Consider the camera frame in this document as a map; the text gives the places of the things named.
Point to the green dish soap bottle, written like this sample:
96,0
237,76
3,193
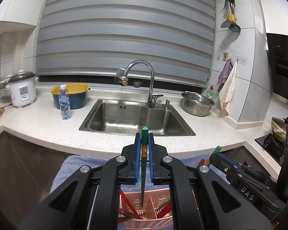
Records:
210,93

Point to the stainless steel sink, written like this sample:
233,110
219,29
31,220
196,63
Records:
115,117

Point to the blue towel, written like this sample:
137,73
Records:
69,170

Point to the stainless steel colander bowl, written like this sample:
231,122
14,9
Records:
198,104

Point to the white hanging towel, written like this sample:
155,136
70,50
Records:
228,93

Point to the white adhesive wall hook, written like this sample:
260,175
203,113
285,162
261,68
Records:
242,61

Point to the green slotted ladle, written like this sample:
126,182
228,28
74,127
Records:
235,28

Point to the black gas stove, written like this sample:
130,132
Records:
268,143

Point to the red chopstick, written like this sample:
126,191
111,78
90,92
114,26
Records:
201,163
128,201
165,210
126,214

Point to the green chopstick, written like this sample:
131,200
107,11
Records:
163,205
214,152
144,136

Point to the steel spatula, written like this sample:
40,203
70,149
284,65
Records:
225,23

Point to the round metal valve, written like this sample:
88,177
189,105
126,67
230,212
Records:
136,83

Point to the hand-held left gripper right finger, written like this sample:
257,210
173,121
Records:
151,165

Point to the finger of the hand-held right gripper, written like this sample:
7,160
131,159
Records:
230,161
222,169

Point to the grey striped window blind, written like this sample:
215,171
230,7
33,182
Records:
124,24

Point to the wok with lid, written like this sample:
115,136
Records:
279,127

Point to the pink plastic utensil basket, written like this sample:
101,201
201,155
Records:
153,223

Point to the chrome kitchen faucet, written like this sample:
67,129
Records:
151,76

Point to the purple hanging cloth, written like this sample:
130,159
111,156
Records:
224,75

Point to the steel pot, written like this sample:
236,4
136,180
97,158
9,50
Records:
3,87

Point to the black range hood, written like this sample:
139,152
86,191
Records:
284,69

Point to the sink soap dispenser pump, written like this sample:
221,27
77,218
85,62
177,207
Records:
167,104

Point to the yellow and blue basin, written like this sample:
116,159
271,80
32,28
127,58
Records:
76,98

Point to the white rice cooker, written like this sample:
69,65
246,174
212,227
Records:
22,91

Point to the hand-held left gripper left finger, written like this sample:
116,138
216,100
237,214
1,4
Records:
136,165

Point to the white wall cabinet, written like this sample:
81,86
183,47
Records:
19,2

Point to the patterned adhesive wall hook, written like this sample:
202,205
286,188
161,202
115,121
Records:
225,56

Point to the clear water bottle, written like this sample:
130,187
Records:
64,103

